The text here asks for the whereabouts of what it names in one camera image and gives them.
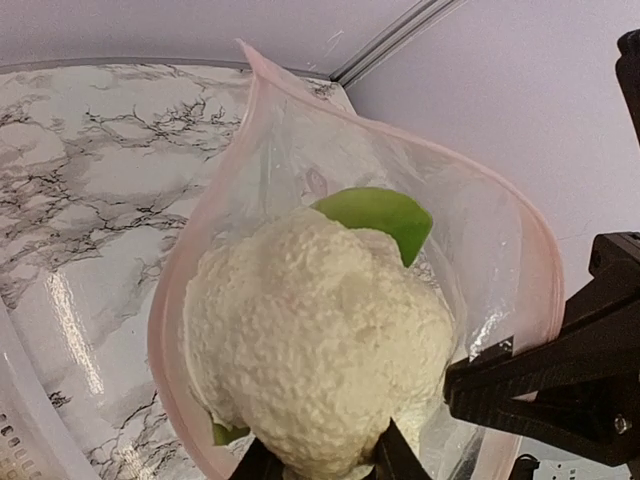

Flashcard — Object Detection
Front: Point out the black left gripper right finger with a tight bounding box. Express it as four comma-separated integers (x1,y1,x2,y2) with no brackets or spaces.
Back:
372,420,430,480

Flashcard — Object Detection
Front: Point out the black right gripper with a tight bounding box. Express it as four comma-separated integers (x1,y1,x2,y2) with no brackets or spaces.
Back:
587,29,640,301

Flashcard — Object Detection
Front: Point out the white perforated plastic basket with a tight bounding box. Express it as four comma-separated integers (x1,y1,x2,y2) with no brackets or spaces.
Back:
0,307,98,480

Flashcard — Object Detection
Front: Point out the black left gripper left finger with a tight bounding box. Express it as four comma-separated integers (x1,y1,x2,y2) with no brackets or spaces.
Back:
234,439,284,480

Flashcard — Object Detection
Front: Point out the aluminium right frame post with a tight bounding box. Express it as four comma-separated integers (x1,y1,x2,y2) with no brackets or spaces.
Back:
329,0,465,89

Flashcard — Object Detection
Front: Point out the white toy cauliflower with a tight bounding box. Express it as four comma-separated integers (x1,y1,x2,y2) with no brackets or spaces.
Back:
183,188,456,479

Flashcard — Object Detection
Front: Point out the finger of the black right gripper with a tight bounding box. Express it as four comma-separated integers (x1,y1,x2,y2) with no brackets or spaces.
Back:
444,309,639,465

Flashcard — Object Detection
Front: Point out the clear zip top bag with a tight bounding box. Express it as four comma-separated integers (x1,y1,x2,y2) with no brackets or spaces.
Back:
147,47,565,479

